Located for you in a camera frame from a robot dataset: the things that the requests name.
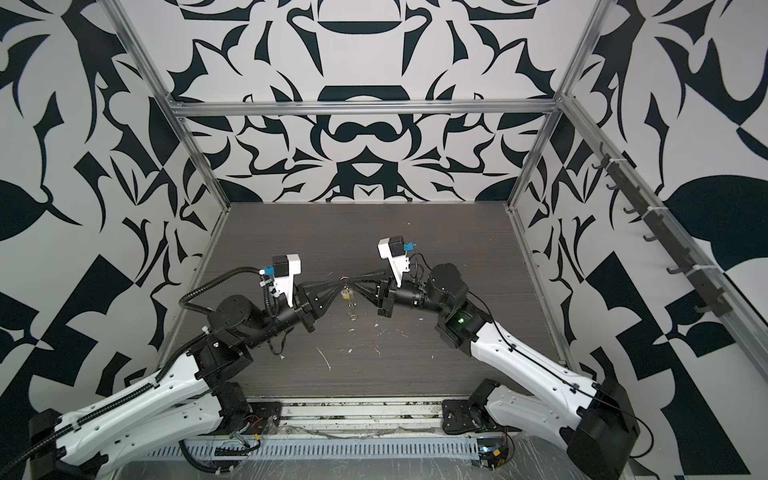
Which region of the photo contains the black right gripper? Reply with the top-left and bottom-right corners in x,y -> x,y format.
354,267 -> 455,322

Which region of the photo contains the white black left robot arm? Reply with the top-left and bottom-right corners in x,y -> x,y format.
1,268 -> 345,479

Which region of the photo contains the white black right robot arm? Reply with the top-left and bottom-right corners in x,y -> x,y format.
348,263 -> 645,479

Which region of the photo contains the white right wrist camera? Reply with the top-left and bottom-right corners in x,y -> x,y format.
377,236 -> 415,287

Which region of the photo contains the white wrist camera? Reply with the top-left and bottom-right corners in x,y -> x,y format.
259,254 -> 302,306
377,236 -> 415,287

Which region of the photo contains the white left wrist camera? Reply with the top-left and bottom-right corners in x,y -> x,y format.
259,254 -> 302,306

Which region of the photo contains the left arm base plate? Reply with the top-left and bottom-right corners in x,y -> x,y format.
211,401 -> 283,435

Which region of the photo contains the black corrugated cable hose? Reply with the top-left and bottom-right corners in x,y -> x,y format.
178,266 -> 265,316

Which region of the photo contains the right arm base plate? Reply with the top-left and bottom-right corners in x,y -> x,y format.
441,399 -> 509,435

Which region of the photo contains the white slotted cable duct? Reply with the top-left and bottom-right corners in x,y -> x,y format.
128,436 -> 484,462

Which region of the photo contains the aluminium frame top crossbar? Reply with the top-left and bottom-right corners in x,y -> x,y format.
170,99 -> 556,118

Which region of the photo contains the black wall hook rail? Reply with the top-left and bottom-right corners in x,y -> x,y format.
593,144 -> 733,317

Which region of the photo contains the aluminium frame corner post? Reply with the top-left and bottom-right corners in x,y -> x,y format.
99,0 -> 231,212

